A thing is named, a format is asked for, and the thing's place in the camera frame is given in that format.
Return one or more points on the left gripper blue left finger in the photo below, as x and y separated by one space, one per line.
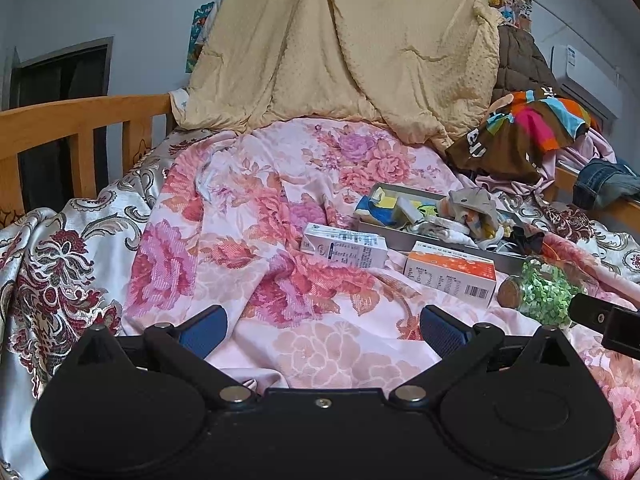
203 333

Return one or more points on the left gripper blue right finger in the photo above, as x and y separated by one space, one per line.
442 332

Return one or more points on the clear jar of green beads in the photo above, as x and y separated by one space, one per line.
542 291

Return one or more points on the grey white sock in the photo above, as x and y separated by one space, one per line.
447 231

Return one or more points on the yellow blue sock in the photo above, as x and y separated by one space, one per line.
487 234

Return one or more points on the white textured cloth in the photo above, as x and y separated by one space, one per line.
407 212

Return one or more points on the grey beige drawstring pouch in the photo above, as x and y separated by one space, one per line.
467 204

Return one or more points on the orange white medicine box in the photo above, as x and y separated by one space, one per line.
459 274

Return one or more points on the pink floral bedsheet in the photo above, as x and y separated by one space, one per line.
226 228

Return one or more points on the white blue medicine box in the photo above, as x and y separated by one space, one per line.
363 250

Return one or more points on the blue denim jeans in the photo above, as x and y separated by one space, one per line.
600 183

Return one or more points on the silver maroon brocade blanket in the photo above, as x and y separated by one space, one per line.
61 272

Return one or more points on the lilac pink cloth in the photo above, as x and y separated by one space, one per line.
588 146

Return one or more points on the brown multicolour striped garment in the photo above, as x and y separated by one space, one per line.
520 130

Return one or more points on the dark window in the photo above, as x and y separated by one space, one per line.
60 151

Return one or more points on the white air conditioner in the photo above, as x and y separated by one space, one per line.
586 83

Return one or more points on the brown quilted jacket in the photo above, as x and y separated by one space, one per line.
521 66

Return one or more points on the tan yellow quilt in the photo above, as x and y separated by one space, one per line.
424 69

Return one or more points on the wooden bed frame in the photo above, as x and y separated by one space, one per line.
27 127

